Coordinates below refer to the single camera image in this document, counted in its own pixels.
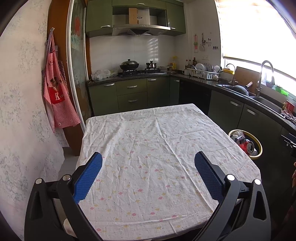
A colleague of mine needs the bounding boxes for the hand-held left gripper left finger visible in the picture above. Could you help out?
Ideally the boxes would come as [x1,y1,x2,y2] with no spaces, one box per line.
[24,152,103,241]

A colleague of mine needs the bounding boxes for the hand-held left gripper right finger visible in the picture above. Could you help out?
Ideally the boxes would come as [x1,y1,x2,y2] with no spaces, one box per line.
[194,151,271,241]

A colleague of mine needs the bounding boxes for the black yellow-rimmed trash bin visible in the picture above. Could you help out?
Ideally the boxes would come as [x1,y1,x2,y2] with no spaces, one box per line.
[228,129,263,161]

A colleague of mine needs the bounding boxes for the dented red soda can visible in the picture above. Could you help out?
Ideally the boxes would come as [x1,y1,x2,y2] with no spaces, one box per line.
[239,140,255,155]

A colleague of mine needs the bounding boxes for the patterned dish cloth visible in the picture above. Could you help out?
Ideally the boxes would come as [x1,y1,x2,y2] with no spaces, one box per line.
[280,109,296,124]

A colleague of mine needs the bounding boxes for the red plastic basin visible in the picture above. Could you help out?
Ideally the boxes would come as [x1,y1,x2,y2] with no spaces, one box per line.
[285,100,296,113]

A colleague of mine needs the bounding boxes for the green lower cabinets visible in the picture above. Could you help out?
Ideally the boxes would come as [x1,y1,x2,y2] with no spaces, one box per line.
[87,77,296,149]

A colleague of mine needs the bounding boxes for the green cabinets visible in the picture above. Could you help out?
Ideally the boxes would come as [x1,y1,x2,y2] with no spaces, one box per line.
[85,0,186,38]
[87,77,296,149]

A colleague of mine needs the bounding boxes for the steel sink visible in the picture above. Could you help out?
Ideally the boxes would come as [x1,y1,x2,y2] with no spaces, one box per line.
[216,83,284,114]

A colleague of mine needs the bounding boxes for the white floral tablecloth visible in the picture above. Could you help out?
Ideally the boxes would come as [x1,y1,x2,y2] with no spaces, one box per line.
[62,103,262,241]

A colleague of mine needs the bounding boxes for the tall steel faucet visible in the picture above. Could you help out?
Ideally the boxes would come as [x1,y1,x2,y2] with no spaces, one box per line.
[255,61,275,96]

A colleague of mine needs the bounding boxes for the wooden cutting board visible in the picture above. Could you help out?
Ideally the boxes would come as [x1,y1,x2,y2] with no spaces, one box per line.
[233,66,263,94]

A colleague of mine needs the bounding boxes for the small steel faucet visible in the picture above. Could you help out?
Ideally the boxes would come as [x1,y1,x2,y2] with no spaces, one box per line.
[225,63,238,85]

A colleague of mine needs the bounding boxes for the red checked apron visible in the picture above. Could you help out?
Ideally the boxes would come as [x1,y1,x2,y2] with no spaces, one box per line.
[42,27,81,133]

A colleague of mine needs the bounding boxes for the white dish rack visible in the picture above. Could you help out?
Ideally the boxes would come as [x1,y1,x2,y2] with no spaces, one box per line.
[187,63,223,80]

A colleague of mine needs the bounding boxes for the white plastic bags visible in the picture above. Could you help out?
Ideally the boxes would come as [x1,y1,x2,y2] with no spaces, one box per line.
[91,69,119,81]

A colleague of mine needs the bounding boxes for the black gas stove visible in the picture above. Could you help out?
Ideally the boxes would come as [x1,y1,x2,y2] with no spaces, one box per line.
[118,69,167,77]

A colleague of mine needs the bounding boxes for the bright window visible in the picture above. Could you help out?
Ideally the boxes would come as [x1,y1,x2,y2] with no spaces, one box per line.
[217,0,296,91]

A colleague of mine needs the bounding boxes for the black lidded wok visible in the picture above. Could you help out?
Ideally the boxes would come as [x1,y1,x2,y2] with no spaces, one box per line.
[119,59,140,71]

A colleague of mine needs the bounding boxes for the steel range hood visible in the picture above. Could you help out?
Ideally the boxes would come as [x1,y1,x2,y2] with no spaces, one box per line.
[111,6,171,37]

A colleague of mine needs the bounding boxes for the green upper cabinets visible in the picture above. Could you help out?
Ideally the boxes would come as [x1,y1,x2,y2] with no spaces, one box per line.
[85,0,186,38]

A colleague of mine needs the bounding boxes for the cardboard piece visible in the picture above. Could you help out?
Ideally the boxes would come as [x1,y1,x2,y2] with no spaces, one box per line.
[129,8,139,24]

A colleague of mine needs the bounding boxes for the dark wok with wooden handle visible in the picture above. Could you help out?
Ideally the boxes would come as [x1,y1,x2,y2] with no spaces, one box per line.
[229,82,253,96]

